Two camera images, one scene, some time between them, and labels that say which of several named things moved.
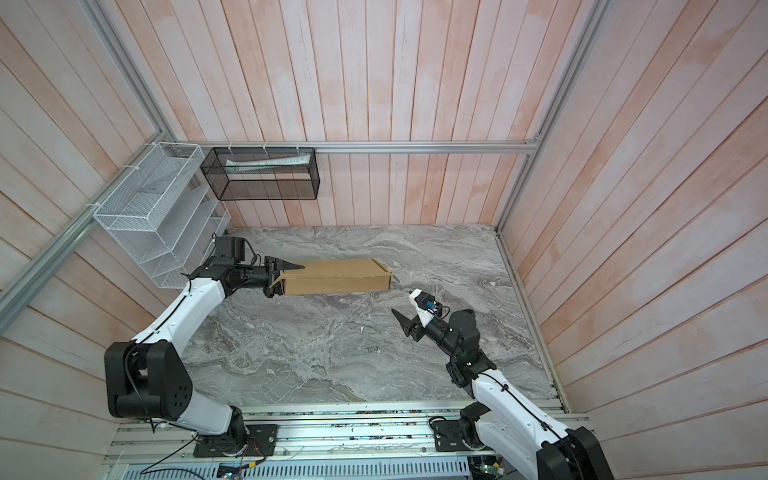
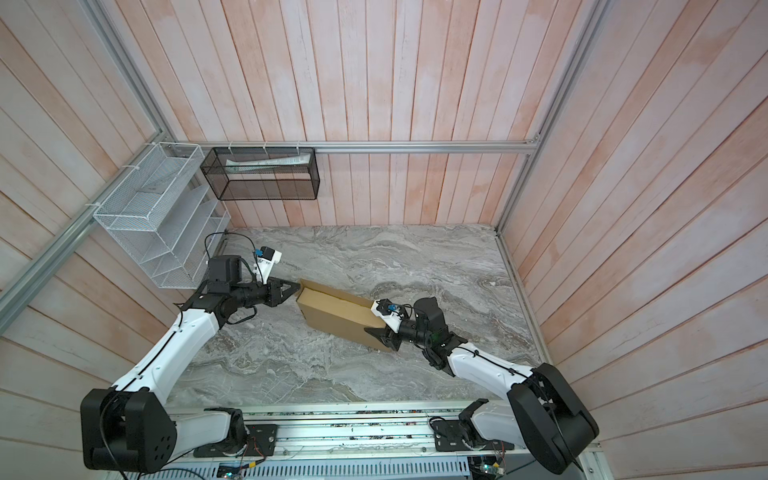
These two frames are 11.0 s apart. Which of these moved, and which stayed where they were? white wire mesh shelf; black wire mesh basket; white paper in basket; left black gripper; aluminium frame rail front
Moved: left black gripper
Stayed: white wire mesh shelf; aluminium frame rail front; white paper in basket; black wire mesh basket
